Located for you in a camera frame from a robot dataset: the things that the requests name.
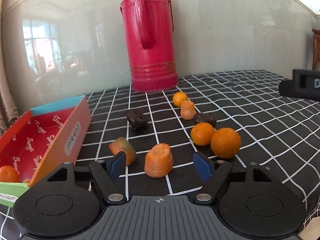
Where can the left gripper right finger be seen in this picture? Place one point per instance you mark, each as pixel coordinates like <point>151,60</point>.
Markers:
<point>215,176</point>

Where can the small orange mid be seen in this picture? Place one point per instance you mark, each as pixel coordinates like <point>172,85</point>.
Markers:
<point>201,134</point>

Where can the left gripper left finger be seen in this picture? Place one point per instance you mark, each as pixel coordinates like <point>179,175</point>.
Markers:
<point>105,173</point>

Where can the red thermos flask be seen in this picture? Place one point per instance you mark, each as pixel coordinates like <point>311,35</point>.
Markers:
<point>148,28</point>

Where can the beige lace curtain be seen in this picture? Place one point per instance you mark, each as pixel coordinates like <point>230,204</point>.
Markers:
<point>9,113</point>

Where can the medium orange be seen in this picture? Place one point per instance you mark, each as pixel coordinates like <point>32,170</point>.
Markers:
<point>225,143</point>

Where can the small orange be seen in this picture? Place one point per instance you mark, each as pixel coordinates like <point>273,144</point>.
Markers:
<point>178,98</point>

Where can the large orange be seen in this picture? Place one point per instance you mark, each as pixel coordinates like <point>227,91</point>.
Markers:
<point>9,175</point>

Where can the colourful cardboard box tray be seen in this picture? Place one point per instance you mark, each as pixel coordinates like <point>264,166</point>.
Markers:
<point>40,140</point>

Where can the dark dried fruit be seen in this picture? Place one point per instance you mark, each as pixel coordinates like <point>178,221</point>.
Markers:
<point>203,117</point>
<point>137,120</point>

